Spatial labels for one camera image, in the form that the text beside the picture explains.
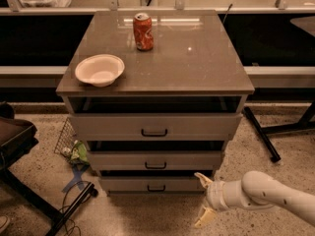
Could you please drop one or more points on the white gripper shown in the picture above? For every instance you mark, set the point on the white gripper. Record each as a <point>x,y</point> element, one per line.
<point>215,195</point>

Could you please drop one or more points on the grey drawer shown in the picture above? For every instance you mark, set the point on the grey drawer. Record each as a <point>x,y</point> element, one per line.
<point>151,184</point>
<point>155,127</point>
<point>155,160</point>

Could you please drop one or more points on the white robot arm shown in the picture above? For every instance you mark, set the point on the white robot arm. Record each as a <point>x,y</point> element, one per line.
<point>254,191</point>

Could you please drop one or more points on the grey drawer cabinet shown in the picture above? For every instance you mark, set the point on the grey drawer cabinet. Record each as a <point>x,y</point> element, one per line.
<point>193,68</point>

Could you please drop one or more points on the black floor stand right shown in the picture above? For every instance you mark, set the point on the black floor stand right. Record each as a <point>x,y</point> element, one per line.
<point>305,123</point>

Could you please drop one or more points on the black floor stand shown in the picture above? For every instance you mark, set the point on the black floor stand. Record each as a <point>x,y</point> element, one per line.
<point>305,123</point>
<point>58,217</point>

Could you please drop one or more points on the green crumpled bag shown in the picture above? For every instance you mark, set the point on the green crumpled bag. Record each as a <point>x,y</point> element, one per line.
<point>76,154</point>

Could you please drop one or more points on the white paper bowl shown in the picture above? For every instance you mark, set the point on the white paper bowl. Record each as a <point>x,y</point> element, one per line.
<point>100,70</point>

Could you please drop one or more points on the black floor stand left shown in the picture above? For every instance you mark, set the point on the black floor stand left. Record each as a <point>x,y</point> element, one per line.
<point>58,217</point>

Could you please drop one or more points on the orange soda can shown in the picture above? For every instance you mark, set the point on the orange soda can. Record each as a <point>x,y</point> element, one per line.
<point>142,27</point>

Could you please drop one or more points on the black chair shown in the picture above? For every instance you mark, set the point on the black chair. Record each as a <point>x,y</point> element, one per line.
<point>16,136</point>

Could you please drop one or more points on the shoe tip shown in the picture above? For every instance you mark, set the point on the shoe tip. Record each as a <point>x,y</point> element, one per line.
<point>4,223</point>

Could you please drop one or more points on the wire mesh basket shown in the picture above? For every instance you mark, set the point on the wire mesh basket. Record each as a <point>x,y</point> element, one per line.
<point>66,137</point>

